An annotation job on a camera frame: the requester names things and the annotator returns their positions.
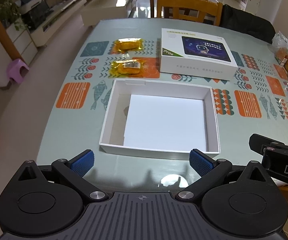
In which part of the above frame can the white cardboard insert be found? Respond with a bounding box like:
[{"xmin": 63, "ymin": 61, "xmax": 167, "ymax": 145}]
[{"xmin": 123, "ymin": 94, "xmax": 207, "ymax": 152}]

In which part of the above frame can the black jacket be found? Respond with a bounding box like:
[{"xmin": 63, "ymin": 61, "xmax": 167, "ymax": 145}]
[{"xmin": 220, "ymin": 4, "xmax": 276, "ymax": 44}]

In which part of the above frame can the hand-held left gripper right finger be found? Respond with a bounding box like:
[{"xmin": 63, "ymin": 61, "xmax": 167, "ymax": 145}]
[{"xmin": 175, "ymin": 149, "xmax": 278, "ymax": 202}]

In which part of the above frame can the white low platform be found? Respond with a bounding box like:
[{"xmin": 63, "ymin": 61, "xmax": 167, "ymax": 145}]
[{"xmin": 80, "ymin": 0, "xmax": 137, "ymax": 27}]

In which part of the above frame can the yellow snack packet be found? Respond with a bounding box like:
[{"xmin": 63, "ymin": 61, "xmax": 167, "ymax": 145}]
[
  {"xmin": 109, "ymin": 59, "xmax": 146, "ymax": 78},
  {"xmin": 113, "ymin": 38, "xmax": 144, "ymax": 54}
]

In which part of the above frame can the white cardboard box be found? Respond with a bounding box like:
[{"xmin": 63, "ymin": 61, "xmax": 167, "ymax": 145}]
[{"xmin": 99, "ymin": 78, "xmax": 221, "ymax": 161}]

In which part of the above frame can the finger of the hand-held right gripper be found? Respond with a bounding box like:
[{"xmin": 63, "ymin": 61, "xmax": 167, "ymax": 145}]
[{"xmin": 249, "ymin": 133, "xmax": 288, "ymax": 155}]

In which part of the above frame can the white drawer cabinet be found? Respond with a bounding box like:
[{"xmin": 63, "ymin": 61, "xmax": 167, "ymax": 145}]
[{"xmin": 0, "ymin": 17, "xmax": 38, "ymax": 88}]

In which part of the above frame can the purple plastic stool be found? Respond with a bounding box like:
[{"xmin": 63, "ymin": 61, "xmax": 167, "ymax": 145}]
[{"xmin": 7, "ymin": 59, "xmax": 30, "ymax": 83}]

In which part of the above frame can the white television stand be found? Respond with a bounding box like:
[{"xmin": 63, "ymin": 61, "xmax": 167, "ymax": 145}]
[{"xmin": 30, "ymin": 0, "xmax": 87, "ymax": 47}]

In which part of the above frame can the green potted plant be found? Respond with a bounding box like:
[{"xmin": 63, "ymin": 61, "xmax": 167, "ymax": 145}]
[{"xmin": 0, "ymin": 0, "xmax": 28, "ymax": 30}]

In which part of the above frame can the black printer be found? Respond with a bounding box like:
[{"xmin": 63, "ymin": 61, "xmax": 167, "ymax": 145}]
[{"xmin": 21, "ymin": 0, "xmax": 54, "ymax": 30}]

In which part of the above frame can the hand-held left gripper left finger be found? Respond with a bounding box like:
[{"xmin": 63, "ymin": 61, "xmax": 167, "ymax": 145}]
[{"xmin": 8, "ymin": 149, "xmax": 109, "ymax": 203}]

